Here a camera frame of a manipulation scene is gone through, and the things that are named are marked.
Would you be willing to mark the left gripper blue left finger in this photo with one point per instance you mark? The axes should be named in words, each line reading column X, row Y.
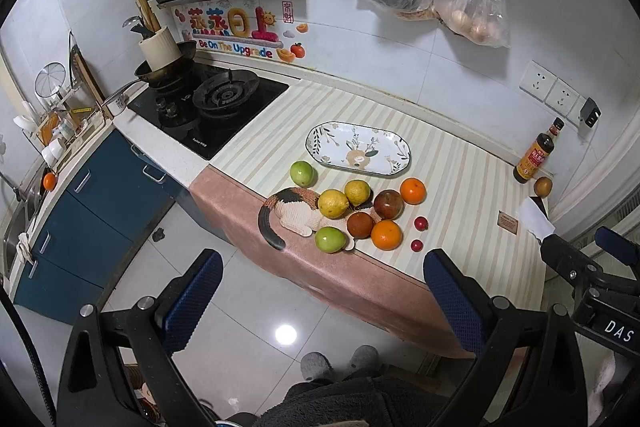
column 186, row 298

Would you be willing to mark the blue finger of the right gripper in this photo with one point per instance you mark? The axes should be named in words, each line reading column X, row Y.
column 618, row 246

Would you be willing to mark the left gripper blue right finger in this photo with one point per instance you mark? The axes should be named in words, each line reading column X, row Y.
column 459, row 297

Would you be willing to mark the red cherry tomato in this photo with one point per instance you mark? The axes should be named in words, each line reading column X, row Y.
column 416, row 245
column 421, row 223

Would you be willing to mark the red apple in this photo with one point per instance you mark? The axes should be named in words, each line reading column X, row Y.
column 388, row 204

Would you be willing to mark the dark red-brown fruit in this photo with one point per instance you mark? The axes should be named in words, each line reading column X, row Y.
column 360, row 225

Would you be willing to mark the green apple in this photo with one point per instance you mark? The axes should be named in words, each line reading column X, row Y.
column 303, row 174
column 330, row 240

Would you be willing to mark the yellow lemon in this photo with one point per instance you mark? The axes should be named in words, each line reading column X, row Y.
column 333, row 204
column 357, row 192

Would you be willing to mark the small brown card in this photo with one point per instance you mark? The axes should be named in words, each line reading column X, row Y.
column 507, row 222

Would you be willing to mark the striped cat print table mat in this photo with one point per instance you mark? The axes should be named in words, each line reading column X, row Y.
column 467, row 190

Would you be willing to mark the brown kiwi fruit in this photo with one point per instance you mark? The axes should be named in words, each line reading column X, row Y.
column 543, row 187

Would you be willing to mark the grey slipper right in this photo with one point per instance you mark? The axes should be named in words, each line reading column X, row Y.
column 365, row 362

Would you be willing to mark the grey slipper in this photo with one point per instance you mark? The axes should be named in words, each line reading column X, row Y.
column 365, row 362
column 316, row 367

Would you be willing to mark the blue kitchen cabinet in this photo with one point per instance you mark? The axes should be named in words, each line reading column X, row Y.
column 102, row 217

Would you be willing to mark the soy sauce bottle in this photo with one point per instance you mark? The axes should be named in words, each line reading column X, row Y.
column 537, row 153

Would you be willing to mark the black plug adapter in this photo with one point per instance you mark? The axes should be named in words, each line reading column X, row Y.
column 590, row 113

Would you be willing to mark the grey slipper left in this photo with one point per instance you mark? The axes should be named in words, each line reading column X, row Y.
column 316, row 367

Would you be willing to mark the small orange by sink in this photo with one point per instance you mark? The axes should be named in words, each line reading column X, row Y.
column 49, row 181

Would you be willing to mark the floral oval ceramic plate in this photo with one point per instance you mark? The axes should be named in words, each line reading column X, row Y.
column 353, row 147

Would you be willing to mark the black gas stove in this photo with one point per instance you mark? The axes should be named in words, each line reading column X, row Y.
column 205, row 106

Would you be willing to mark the dish rack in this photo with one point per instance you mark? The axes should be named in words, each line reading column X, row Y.
column 72, row 108

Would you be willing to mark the white utensil holder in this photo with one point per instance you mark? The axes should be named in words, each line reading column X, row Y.
column 160, row 50

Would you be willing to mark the white wall socket right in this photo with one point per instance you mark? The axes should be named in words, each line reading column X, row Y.
column 561, row 98

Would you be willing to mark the white wall socket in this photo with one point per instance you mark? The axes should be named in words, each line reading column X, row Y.
column 561, row 98
column 537, row 81

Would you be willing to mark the white wall socket left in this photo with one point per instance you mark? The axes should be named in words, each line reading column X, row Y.
column 537, row 81

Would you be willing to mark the colourful wall sticker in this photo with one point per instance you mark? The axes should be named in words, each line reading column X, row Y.
column 266, row 29

